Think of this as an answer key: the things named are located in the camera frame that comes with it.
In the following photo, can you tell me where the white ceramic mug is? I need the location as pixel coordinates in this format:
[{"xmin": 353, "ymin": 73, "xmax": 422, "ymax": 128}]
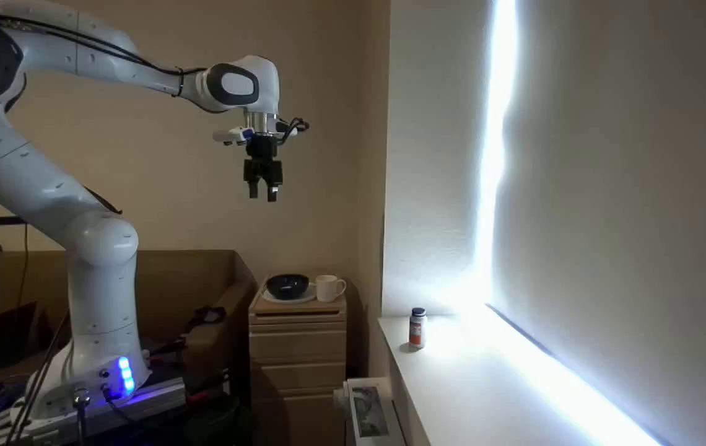
[{"xmin": 313, "ymin": 274, "xmax": 348, "ymax": 305}]

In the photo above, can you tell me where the white windowsill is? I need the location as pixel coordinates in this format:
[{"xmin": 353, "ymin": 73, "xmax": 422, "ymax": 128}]
[{"xmin": 377, "ymin": 313, "xmax": 659, "ymax": 446}]

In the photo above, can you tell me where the white window blind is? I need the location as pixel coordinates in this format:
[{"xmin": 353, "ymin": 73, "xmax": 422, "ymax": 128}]
[{"xmin": 482, "ymin": 0, "xmax": 706, "ymax": 446}]

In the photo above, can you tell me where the small bottle red label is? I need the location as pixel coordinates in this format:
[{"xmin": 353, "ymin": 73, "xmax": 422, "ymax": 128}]
[{"xmin": 405, "ymin": 305, "xmax": 425, "ymax": 352}]

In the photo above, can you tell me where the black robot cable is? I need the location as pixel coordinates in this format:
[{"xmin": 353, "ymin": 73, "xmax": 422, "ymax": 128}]
[{"xmin": 0, "ymin": 7, "xmax": 211, "ymax": 90}]

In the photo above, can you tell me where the white wall heater unit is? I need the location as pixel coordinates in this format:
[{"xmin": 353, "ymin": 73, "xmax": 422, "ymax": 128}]
[{"xmin": 335, "ymin": 377, "xmax": 408, "ymax": 446}]

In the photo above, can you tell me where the dark blue ceramic bowl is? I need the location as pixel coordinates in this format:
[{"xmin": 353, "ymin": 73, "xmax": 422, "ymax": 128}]
[{"xmin": 265, "ymin": 274, "xmax": 313, "ymax": 303}]

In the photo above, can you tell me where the white round plate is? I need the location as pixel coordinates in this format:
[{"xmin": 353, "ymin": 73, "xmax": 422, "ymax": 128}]
[{"xmin": 261, "ymin": 282, "xmax": 319, "ymax": 305}]

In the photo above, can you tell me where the brown leather armchair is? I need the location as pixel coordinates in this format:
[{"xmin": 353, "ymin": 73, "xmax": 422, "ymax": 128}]
[{"xmin": 0, "ymin": 248, "xmax": 261, "ymax": 395}]

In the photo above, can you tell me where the light wooden nightstand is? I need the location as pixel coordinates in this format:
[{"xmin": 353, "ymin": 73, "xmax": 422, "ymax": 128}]
[{"xmin": 246, "ymin": 280, "xmax": 348, "ymax": 446}]

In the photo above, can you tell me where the aluminium mounting rail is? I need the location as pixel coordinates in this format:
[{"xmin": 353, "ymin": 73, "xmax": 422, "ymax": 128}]
[{"xmin": 0, "ymin": 375, "xmax": 189, "ymax": 446}]

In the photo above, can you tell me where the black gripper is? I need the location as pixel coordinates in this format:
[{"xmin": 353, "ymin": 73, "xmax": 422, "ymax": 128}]
[{"xmin": 239, "ymin": 135, "xmax": 288, "ymax": 204}]

